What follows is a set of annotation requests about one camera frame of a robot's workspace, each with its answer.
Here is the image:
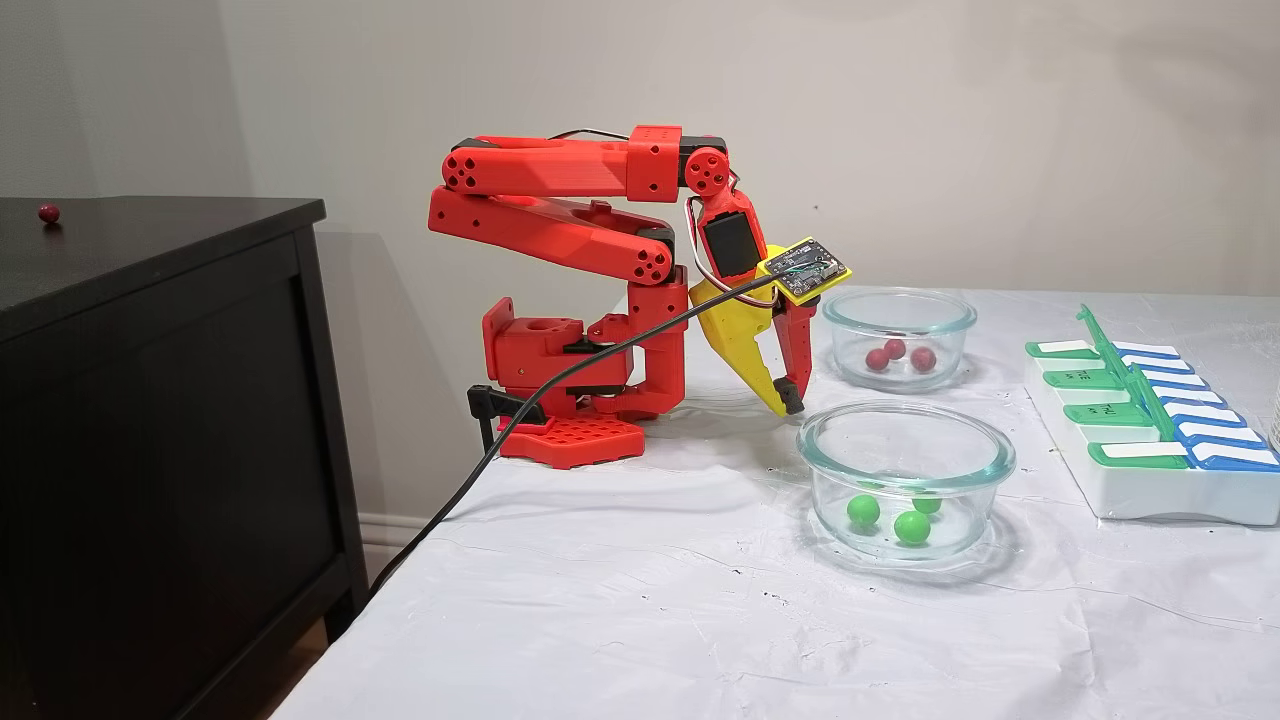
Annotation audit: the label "weekly pill organizer box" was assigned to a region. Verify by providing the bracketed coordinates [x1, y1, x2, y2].
[1023, 303, 1280, 526]

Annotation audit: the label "clear glass bowl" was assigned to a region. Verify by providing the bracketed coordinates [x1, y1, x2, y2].
[796, 400, 1018, 561]
[822, 287, 978, 393]

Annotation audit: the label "black table clamp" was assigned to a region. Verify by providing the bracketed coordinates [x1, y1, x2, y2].
[467, 384, 548, 461]

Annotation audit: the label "white tablecloth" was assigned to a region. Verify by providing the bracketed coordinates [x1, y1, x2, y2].
[270, 285, 1280, 720]

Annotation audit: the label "black wooden cabinet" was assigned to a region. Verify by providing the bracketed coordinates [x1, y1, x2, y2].
[0, 196, 369, 720]

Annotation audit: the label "camera board on yellow mount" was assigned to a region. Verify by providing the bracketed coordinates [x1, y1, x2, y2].
[757, 238, 853, 306]

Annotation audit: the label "thin servo wires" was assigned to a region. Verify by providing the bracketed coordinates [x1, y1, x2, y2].
[548, 126, 783, 306]

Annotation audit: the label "black camera cable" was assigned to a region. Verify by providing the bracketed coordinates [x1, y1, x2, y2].
[362, 272, 801, 606]

